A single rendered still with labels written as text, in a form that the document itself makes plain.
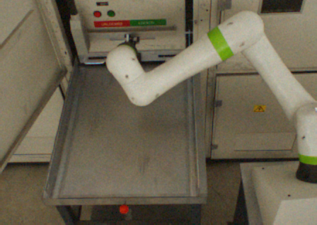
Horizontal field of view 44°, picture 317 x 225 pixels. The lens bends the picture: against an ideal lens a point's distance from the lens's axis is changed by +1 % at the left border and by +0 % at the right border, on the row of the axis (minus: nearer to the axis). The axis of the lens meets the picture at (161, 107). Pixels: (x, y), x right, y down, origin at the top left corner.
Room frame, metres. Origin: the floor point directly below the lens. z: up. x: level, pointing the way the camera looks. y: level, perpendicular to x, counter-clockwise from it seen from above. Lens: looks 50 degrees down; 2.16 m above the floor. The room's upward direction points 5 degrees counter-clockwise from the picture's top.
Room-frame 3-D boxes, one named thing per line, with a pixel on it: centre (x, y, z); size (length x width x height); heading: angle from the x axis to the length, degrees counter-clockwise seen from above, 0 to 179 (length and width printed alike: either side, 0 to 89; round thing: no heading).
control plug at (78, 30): (1.36, 0.32, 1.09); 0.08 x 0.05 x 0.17; 175
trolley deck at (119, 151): (1.03, 0.14, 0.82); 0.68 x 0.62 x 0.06; 175
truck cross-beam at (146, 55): (1.43, 0.11, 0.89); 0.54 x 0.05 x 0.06; 85
